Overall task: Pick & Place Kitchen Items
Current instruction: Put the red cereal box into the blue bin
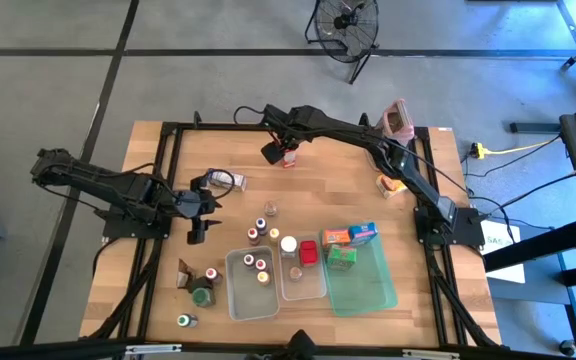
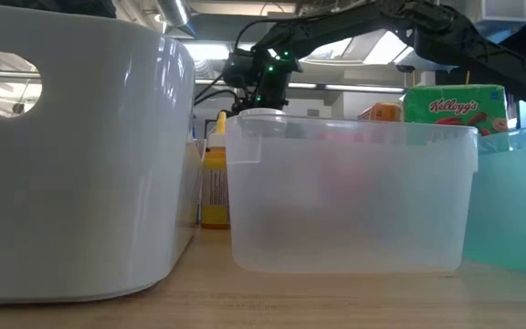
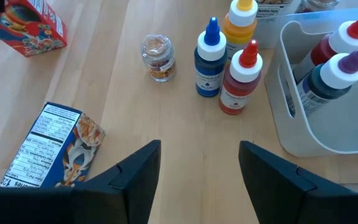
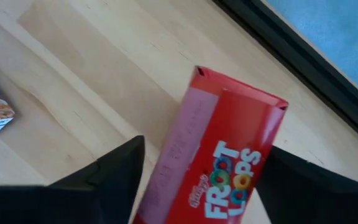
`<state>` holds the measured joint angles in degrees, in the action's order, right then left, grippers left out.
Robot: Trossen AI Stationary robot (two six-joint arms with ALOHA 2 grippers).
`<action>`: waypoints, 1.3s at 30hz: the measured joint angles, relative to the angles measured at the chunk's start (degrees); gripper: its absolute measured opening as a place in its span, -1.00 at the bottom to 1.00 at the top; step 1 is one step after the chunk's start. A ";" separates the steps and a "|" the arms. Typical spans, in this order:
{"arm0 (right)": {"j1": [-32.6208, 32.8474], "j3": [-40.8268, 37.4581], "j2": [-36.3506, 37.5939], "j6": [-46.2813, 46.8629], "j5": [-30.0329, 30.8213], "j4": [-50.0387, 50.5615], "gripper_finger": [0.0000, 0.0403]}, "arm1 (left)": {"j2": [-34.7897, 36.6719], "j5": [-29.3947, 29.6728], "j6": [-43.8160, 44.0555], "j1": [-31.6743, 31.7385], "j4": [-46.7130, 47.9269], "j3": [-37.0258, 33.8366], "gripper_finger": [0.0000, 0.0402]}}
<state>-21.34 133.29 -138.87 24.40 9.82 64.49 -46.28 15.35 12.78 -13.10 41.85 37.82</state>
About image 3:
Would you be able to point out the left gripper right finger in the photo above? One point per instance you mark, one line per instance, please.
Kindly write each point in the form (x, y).
(284, 199)

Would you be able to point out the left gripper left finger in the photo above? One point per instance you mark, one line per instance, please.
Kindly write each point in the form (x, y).
(129, 193)

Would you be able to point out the purple food colouring bottle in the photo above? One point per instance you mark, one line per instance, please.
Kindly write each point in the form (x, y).
(325, 84)

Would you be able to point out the red food colouring bottle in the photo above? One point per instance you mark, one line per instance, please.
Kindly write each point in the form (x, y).
(325, 51)
(239, 87)

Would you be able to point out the red cereal box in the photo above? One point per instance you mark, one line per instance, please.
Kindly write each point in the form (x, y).
(26, 28)

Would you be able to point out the clear left plastic bin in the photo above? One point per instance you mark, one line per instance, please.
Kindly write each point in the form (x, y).
(337, 133)

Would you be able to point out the small glass sprinkles jar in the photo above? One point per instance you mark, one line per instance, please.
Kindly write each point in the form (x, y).
(158, 59)

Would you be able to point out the blue food colouring bottle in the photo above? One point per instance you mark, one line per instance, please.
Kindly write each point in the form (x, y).
(210, 68)

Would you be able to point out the clear plastic container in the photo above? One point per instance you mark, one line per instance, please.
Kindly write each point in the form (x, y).
(270, 34)

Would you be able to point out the yellow food colouring bottle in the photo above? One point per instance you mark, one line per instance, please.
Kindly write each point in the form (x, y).
(239, 25)

